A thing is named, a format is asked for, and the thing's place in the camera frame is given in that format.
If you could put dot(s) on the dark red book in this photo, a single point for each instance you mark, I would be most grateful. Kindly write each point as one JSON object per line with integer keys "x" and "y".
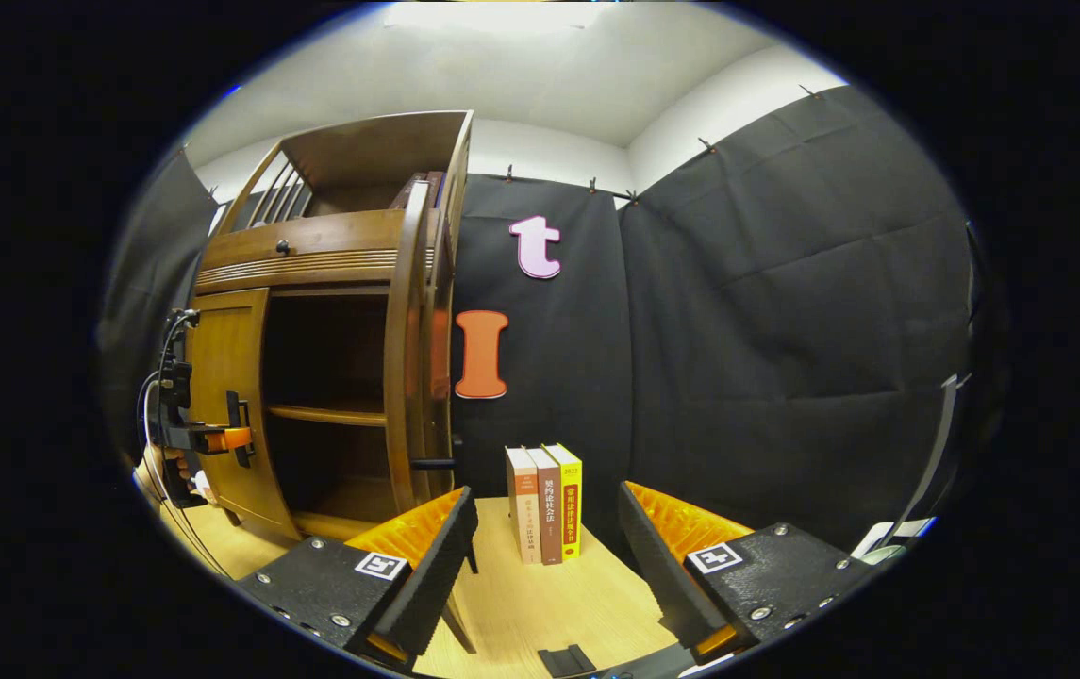
{"x": 422, "y": 189}

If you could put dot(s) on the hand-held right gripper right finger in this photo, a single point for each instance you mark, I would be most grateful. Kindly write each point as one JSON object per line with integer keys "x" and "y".
{"x": 660, "y": 575}

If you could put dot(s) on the black backdrop cloth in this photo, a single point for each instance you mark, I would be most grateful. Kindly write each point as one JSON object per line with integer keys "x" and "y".
{"x": 738, "y": 330}

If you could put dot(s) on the wooden double-door shoe cabinet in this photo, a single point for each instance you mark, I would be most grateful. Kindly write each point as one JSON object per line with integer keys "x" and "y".
{"x": 313, "y": 267}

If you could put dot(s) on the large ceiling light panel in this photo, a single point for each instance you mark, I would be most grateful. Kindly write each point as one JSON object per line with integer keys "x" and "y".
{"x": 492, "y": 14}

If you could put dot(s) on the wooden shoe cabinet door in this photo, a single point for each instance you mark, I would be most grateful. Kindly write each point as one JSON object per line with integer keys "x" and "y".
{"x": 228, "y": 358}
{"x": 405, "y": 358}

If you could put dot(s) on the brown spine book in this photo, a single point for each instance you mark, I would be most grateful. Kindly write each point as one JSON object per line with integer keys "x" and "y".
{"x": 549, "y": 514}

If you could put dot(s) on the wooden inner shelf board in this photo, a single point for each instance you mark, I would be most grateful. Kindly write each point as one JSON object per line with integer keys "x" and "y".
{"x": 332, "y": 413}

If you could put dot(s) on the wooden drawer with black knob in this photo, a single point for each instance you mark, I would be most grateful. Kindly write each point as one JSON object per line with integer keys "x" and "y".
{"x": 332, "y": 240}

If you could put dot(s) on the white paper sheet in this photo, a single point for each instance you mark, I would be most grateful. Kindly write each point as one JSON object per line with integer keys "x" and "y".
{"x": 884, "y": 542}

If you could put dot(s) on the grey slanted bar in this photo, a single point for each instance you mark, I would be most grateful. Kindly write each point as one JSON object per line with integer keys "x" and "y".
{"x": 940, "y": 443}

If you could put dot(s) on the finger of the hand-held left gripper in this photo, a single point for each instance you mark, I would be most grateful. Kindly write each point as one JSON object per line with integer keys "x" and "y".
{"x": 230, "y": 438}

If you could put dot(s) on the yellow cover book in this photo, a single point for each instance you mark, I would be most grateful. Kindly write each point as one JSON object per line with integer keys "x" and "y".
{"x": 572, "y": 505}

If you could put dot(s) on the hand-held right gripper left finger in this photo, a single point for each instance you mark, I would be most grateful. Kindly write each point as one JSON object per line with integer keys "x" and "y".
{"x": 436, "y": 575}

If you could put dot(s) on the peach cover book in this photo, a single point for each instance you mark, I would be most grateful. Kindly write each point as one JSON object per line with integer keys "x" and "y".
{"x": 523, "y": 509}

